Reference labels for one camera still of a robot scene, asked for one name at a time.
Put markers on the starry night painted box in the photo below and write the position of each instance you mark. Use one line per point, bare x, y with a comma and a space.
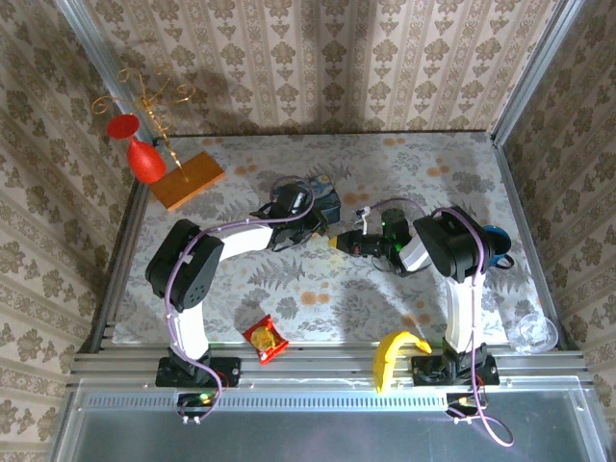
327, 192

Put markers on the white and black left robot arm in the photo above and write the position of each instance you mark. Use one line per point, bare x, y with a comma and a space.
192, 269

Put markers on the floral tablecloth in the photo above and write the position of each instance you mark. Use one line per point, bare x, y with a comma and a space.
337, 298

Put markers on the orange wooden block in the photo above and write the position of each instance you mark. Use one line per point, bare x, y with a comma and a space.
192, 180

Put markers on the yellow banana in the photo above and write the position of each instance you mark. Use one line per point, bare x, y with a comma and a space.
385, 356

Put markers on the red snack packet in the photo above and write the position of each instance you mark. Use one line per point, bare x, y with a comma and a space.
264, 339

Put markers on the blue cup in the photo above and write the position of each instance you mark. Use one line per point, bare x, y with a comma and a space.
500, 240

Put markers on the red plastic wine glass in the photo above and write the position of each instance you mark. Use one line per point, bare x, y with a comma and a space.
143, 161

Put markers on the black power connector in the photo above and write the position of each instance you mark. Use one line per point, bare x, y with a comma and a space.
464, 404
195, 402

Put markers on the clear plastic cup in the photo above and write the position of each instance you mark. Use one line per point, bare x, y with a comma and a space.
534, 334

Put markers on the grey metal sheet tray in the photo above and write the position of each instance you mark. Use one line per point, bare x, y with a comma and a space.
313, 438

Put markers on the aluminium frame rail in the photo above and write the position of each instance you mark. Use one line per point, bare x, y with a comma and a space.
327, 361

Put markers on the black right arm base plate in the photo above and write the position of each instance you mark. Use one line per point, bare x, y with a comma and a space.
426, 373

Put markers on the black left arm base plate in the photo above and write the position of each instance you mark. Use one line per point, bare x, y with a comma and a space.
228, 373

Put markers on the aluminium frame post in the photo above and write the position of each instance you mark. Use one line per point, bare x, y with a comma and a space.
534, 72
91, 53

